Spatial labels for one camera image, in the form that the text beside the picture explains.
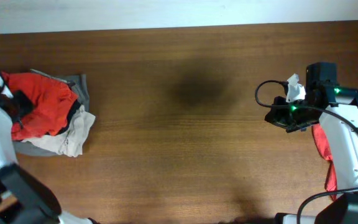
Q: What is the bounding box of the red t-shirt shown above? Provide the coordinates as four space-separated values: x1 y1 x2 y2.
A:
311 105 358 202

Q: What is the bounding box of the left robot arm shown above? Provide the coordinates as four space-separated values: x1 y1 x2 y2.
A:
0 72 95 224

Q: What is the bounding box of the right black cable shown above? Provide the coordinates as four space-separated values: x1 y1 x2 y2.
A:
254 80 358 224

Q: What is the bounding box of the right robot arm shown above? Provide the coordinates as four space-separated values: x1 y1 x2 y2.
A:
265 62 358 223

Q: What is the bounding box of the orange soccer t-shirt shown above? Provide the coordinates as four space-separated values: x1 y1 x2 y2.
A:
1 72 78 141

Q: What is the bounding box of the beige folded garment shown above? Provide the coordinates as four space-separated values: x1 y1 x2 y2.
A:
21 105 96 157

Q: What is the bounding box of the grey folded garment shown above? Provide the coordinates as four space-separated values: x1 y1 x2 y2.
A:
13 69 90 157

